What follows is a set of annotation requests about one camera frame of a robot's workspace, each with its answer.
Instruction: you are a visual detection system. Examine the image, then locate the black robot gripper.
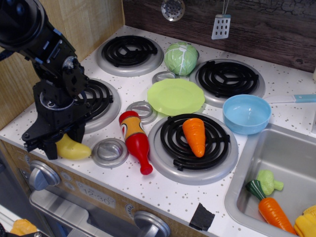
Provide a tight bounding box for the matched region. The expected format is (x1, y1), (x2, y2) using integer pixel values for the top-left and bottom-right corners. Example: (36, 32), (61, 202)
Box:
(22, 81), (91, 160)

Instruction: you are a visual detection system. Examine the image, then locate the yellow toy banana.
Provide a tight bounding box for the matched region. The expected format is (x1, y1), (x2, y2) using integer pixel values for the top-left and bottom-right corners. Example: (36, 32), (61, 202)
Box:
(55, 134), (92, 160)

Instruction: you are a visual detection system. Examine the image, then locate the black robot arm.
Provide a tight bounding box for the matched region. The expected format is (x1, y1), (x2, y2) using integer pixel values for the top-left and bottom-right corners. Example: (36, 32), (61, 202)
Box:
(0, 0), (92, 159)

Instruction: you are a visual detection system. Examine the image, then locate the light green plastic plate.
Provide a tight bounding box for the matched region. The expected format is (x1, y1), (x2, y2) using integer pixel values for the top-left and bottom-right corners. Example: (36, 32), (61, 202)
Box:
(147, 79), (205, 116)

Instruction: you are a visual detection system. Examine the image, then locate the left silver oven dial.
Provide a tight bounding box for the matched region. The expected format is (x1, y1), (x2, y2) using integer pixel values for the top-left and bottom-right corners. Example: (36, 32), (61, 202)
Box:
(29, 160), (61, 191)

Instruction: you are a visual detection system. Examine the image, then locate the silver oven dial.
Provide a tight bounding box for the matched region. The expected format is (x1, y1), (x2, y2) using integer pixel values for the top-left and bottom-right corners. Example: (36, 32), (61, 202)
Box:
(134, 211), (171, 237)
(29, 160), (61, 191)

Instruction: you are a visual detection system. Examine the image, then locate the front silver stove knob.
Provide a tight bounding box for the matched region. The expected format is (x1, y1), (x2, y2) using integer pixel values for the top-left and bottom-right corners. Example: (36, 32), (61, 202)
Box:
(92, 138), (129, 168)

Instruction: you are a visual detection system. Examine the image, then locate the silver stove knob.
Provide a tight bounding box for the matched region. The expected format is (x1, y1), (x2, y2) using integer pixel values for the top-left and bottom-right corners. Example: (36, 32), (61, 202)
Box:
(92, 138), (129, 168)
(152, 71), (179, 84)
(126, 101), (158, 125)

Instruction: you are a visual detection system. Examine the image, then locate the front left stove burner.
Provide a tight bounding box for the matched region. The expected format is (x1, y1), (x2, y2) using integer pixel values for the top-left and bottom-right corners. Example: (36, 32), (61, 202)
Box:
(84, 79), (121, 134)

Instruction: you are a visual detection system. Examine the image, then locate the stove burner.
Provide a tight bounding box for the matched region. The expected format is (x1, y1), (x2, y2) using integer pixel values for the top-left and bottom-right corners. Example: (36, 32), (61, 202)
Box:
(84, 79), (121, 134)
(96, 35), (163, 77)
(189, 59), (266, 108)
(148, 113), (238, 185)

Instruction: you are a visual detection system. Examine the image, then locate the red toy ketchup bottle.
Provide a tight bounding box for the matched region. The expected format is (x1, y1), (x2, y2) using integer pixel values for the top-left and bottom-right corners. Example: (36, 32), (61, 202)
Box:
(119, 111), (153, 175)

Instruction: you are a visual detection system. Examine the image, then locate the middle silver stove knob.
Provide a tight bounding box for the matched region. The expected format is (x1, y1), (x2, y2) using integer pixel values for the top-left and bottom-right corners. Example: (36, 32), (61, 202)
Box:
(126, 101), (158, 125)

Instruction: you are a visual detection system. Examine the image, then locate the orange object bottom left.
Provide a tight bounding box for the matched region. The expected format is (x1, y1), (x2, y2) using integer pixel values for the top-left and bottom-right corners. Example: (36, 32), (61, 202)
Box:
(10, 219), (38, 236)

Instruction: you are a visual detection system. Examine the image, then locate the front right stove burner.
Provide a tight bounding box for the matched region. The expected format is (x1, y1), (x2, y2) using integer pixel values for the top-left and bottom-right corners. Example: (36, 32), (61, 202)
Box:
(148, 113), (238, 185)

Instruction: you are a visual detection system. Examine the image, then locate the back left stove burner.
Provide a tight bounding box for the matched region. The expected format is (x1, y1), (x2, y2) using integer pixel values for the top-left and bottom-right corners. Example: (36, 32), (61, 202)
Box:
(96, 35), (163, 77)

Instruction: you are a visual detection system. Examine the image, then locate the back silver stove knob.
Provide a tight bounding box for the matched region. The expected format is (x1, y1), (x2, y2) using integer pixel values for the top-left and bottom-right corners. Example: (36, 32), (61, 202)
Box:
(152, 71), (179, 84)

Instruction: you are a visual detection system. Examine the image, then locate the right silver oven dial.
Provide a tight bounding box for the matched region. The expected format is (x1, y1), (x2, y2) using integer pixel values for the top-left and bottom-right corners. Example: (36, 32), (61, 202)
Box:
(134, 211), (171, 237)

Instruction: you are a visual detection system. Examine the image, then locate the orange toy carrot on burner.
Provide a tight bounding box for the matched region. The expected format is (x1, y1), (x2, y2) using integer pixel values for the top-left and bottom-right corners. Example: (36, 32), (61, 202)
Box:
(182, 118), (206, 158)

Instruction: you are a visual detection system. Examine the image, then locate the green toy cabbage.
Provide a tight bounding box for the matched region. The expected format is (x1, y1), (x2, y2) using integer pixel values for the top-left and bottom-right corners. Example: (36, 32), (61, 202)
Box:
(164, 42), (199, 76)

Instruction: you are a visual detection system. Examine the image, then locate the black tape patch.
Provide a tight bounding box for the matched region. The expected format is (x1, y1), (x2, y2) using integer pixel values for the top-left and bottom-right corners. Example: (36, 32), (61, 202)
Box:
(189, 203), (215, 231)

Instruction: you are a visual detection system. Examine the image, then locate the back right stove burner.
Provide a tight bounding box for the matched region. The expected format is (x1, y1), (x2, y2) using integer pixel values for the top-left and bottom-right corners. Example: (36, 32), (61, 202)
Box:
(189, 59), (266, 108)

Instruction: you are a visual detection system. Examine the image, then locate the hanging silver slotted spoon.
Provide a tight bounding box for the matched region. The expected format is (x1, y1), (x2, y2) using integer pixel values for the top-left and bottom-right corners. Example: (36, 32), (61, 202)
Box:
(161, 0), (185, 22)

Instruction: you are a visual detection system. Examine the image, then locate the light blue plastic bowl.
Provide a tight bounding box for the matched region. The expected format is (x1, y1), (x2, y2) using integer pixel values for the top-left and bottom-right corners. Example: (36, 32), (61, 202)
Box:
(222, 94), (272, 135)

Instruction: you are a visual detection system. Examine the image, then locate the hanging silver slotted turner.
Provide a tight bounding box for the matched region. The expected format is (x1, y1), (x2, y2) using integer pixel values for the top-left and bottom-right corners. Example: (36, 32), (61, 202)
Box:
(211, 0), (231, 40)

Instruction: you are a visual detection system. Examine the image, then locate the light green toy broccoli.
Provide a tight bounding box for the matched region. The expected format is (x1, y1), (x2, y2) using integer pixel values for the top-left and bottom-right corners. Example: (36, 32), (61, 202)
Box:
(257, 169), (284, 196)

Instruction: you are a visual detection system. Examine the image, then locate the orange carrot with green top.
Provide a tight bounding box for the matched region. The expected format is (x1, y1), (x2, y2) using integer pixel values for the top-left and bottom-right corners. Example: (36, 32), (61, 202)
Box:
(245, 180), (296, 235)

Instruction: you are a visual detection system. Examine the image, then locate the stainless steel sink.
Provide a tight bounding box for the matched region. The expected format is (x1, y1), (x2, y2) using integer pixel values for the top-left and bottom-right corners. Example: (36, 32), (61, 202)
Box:
(224, 124), (316, 237)

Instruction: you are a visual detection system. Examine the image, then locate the yellow toy corn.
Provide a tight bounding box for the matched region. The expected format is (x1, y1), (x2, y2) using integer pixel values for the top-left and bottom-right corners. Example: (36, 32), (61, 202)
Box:
(294, 205), (316, 237)

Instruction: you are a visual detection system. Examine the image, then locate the silver oven door handle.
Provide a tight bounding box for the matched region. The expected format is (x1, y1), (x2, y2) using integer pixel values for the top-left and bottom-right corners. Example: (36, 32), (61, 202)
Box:
(30, 190), (108, 237)

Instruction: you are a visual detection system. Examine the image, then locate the blue handled white spatula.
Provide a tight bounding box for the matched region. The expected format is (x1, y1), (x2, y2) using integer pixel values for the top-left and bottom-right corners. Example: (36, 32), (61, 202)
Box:
(264, 94), (316, 104)

